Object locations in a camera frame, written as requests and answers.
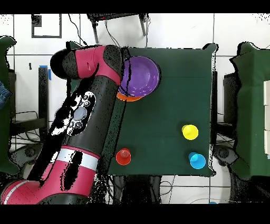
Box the dark green cloth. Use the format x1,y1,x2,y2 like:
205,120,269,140
0,35,21,175
228,42,270,180

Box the large orange bowl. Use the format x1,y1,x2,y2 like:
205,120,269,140
116,92,145,102

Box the black table frame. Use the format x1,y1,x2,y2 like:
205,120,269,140
10,67,50,142
223,72,241,127

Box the thin black cable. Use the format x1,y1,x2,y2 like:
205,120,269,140
67,13,90,48

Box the purple bowl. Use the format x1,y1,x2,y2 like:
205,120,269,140
119,55,161,97

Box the grey square frame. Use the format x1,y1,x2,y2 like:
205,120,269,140
31,13,62,39

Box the black floor base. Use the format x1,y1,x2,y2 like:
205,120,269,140
9,143,44,165
213,144,239,167

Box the person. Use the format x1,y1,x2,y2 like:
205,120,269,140
0,81,12,110

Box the dark green tablecloth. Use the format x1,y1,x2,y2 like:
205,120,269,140
66,41,218,177

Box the black metal stand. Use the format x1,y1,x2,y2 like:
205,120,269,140
86,13,148,44

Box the yellow cup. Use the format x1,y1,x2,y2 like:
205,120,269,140
181,124,199,141

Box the blue cup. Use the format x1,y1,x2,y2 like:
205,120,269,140
188,152,207,170

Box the blue tape strip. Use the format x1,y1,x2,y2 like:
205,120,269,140
38,65,52,81

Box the bundle of cables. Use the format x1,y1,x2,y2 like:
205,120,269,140
10,122,51,148

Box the red cup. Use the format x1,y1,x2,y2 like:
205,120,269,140
115,147,132,166

